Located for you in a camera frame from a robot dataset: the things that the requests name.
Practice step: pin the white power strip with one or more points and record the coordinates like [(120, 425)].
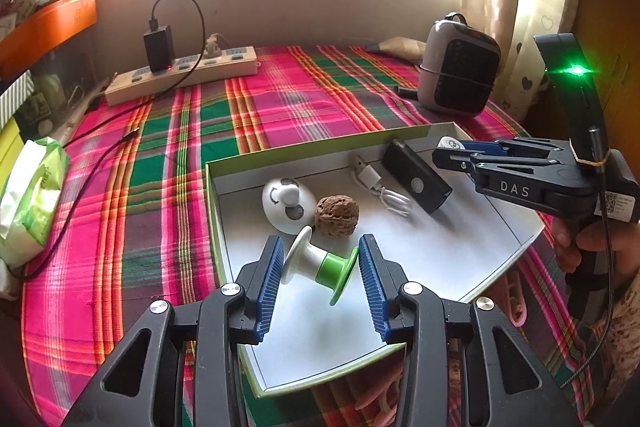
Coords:
[(225, 66)]

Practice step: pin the heart print curtain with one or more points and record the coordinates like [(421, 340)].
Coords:
[(530, 7)]

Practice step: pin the white plug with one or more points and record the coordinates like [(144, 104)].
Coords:
[(215, 47)]

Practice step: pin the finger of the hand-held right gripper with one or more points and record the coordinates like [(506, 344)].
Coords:
[(490, 148), (452, 158)]

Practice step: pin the pink green plaid blanket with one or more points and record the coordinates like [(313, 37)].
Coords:
[(200, 117)]

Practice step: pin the green white cardboard box tray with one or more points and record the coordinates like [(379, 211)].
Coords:
[(450, 247)]

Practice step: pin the person's right hand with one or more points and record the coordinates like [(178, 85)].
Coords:
[(590, 239)]

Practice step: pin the green wet wipes pack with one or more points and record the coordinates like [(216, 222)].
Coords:
[(30, 197)]

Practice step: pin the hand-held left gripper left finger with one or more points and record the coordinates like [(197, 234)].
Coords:
[(267, 287)]

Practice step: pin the orange box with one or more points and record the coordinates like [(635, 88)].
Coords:
[(50, 27)]

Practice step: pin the brown walnut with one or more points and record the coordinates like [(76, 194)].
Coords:
[(337, 216)]

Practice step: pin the black rectangular device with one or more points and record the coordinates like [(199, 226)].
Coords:
[(415, 179)]

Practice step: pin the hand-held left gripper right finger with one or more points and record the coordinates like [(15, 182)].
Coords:
[(372, 287)]

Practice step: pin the black charger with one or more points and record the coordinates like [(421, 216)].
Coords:
[(159, 49)]

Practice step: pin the beige cloth pouch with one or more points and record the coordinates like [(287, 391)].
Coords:
[(400, 47)]

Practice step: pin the person's right forearm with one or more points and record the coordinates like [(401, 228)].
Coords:
[(625, 342)]

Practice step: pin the white round jar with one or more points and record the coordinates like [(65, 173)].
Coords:
[(450, 143)]

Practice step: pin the green white spool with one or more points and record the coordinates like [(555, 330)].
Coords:
[(320, 264)]

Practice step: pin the green white striped box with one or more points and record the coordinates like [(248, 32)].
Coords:
[(17, 97)]

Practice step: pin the grey space heater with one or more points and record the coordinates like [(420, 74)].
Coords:
[(460, 72)]

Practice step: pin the white panda egg toy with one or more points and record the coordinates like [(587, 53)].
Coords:
[(280, 207)]

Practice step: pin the glass tank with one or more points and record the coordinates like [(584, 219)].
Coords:
[(65, 57)]

